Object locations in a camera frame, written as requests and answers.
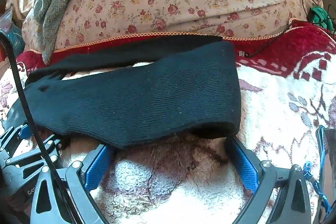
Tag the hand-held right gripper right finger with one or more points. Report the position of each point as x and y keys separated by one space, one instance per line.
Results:
x=245 y=166

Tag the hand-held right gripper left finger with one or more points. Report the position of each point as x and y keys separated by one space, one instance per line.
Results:
x=97 y=169

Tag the black pants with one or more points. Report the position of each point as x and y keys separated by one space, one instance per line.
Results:
x=131 y=98

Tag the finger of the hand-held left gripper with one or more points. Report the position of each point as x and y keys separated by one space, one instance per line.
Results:
x=24 y=131
x=51 y=151

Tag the dark teal box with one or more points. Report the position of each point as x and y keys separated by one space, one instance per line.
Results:
x=14 y=40

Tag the grey fleece cloth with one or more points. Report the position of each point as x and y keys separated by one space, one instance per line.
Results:
x=52 y=8

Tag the red and white floral blanket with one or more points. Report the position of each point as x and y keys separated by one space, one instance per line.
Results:
x=275 y=108

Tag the green cloth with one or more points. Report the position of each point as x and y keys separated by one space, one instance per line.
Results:
x=317 y=15

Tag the brown bag with blue trim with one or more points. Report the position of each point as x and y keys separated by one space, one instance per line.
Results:
x=329 y=145

